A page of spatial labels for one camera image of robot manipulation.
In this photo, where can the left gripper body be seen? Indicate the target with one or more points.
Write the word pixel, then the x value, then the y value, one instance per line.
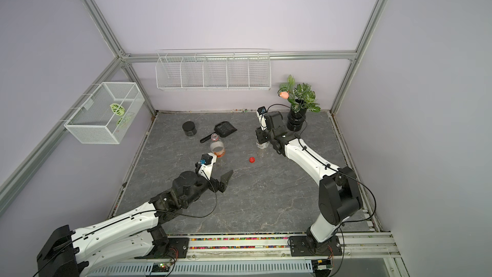
pixel 220 186

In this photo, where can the green leaf in basket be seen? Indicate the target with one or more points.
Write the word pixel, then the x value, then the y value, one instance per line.
pixel 117 109

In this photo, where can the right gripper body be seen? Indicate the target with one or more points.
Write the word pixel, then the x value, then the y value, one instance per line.
pixel 263 135

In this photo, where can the black round jar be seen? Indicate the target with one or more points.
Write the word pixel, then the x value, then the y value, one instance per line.
pixel 189 128

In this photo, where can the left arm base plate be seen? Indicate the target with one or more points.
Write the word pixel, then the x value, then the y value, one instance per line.
pixel 174 247

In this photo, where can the long white wire shelf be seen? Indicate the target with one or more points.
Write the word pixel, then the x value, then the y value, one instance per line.
pixel 213 70

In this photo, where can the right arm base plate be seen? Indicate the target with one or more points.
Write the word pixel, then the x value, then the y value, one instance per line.
pixel 307 246

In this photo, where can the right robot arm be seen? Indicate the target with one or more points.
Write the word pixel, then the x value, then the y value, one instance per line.
pixel 339 192

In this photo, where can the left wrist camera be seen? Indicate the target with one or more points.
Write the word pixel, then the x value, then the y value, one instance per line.
pixel 204 167

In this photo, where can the black scoop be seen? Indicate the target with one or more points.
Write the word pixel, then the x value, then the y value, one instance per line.
pixel 223 129

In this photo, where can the white wire basket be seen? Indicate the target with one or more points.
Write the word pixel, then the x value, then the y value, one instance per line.
pixel 95 123

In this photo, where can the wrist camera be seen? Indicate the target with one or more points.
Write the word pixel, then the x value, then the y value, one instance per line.
pixel 204 167
pixel 261 117

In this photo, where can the clear bottle white label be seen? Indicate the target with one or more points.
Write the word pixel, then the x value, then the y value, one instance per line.
pixel 262 145

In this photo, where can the black vase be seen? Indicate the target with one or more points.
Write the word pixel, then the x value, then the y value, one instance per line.
pixel 296 117

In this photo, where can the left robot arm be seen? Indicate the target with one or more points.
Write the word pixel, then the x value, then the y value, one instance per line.
pixel 137 234

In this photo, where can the aluminium front rail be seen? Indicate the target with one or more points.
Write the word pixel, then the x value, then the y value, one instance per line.
pixel 264 253

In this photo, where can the clear bottle red label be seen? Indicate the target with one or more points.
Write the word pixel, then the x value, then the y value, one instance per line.
pixel 217 146

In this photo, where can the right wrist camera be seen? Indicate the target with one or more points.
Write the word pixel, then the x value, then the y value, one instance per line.
pixel 261 117

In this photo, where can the artificial green plant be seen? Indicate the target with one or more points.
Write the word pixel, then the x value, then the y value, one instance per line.
pixel 299 95

